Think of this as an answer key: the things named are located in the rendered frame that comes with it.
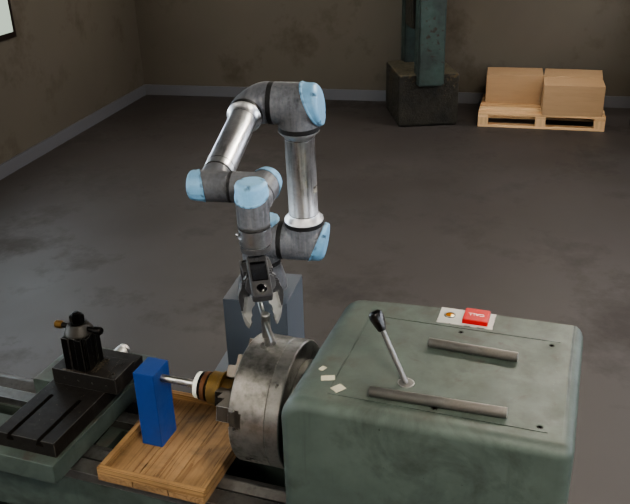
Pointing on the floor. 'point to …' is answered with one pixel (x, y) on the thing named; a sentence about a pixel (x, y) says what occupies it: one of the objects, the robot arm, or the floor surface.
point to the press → (422, 69)
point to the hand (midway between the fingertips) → (263, 322)
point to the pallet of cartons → (544, 98)
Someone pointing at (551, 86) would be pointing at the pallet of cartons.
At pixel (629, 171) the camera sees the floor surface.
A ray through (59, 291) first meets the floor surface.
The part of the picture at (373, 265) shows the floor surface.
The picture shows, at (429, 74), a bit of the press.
